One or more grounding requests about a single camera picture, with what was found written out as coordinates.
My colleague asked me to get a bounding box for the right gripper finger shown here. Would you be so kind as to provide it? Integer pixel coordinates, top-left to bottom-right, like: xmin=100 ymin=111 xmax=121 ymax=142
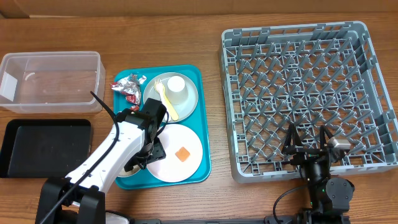
xmin=320 ymin=125 xmax=333 ymax=149
xmin=283 ymin=123 xmax=302 ymax=149

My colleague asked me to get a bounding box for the small grey bowl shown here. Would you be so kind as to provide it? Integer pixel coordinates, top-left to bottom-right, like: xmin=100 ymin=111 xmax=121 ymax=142
xmin=118 ymin=166 xmax=141 ymax=178

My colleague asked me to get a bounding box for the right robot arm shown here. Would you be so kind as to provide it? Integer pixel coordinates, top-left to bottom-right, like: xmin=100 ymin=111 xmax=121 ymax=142
xmin=272 ymin=123 xmax=355 ymax=223

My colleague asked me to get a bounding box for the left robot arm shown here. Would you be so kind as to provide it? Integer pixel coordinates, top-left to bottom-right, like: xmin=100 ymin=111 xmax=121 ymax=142
xmin=35 ymin=98 xmax=166 ymax=223

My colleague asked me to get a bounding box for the grey dishwasher rack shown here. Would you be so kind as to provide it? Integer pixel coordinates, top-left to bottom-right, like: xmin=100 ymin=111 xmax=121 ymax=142
xmin=220 ymin=21 xmax=397 ymax=183

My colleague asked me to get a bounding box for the small red wrapper piece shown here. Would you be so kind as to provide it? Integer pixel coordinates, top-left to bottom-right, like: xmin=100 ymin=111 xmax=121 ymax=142
xmin=130 ymin=105 xmax=139 ymax=111

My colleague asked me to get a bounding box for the yellow plastic fork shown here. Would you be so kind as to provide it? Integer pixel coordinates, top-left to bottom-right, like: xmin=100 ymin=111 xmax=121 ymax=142
xmin=154 ymin=78 xmax=179 ymax=121

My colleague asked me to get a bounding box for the white upturned cup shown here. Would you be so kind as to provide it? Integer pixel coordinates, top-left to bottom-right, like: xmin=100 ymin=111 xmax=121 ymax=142
xmin=166 ymin=75 xmax=188 ymax=105

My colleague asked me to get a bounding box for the grey round plate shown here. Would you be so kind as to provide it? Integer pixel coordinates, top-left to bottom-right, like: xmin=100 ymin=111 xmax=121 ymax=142
xmin=143 ymin=72 xmax=198 ymax=123

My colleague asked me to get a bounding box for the crumpled silver red wrapper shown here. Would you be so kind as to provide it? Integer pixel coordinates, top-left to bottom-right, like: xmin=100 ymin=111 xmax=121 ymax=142
xmin=110 ymin=74 xmax=147 ymax=106

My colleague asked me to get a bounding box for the teal serving tray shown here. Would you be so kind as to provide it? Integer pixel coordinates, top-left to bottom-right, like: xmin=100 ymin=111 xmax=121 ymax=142
xmin=114 ymin=65 xmax=211 ymax=190

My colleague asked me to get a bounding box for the large white plate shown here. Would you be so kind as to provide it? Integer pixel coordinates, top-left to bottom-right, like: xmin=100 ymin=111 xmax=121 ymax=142
xmin=147 ymin=124 xmax=203 ymax=183

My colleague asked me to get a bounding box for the orange food cube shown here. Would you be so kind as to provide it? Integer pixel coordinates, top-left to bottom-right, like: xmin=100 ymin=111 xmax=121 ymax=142
xmin=175 ymin=147 xmax=190 ymax=162

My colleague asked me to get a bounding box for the clear plastic bin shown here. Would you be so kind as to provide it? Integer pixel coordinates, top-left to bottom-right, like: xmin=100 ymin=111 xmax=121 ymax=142
xmin=1 ymin=51 xmax=106 ymax=113

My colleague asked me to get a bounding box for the black plastic tray bin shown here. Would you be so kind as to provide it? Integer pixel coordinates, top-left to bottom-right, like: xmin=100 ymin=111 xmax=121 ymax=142
xmin=1 ymin=119 xmax=92 ymax=178

